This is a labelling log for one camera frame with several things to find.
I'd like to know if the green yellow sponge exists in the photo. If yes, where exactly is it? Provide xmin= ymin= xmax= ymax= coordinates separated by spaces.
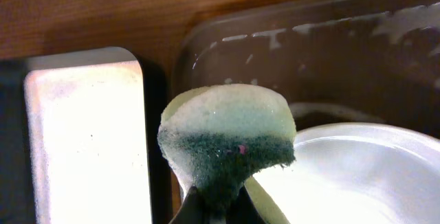
xmin=157 ymin=84 xmax=296 ymax=213

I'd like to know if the white plate being scrubbed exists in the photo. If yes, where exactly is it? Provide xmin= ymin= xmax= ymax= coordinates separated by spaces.
xmin=254 ymin=102 xmax=439 ymax=224

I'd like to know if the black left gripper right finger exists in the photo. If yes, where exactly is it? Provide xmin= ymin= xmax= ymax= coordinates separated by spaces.
xmin=226 ymin=186 xmax=266 ymax=224

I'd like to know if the dark brown plastic tray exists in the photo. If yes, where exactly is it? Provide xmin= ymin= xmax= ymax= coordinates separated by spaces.
xmin=170 ymin=0 xmax=439 ymax=137

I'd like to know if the grey tray with soapy water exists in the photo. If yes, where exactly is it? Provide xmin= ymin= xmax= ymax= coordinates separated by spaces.
xmin=1 ymin=47 xmax=173 ymax=223

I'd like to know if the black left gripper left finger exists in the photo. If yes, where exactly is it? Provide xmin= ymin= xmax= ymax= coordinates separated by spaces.
xmin=169 ymin=186 xmax=209 ymax=224

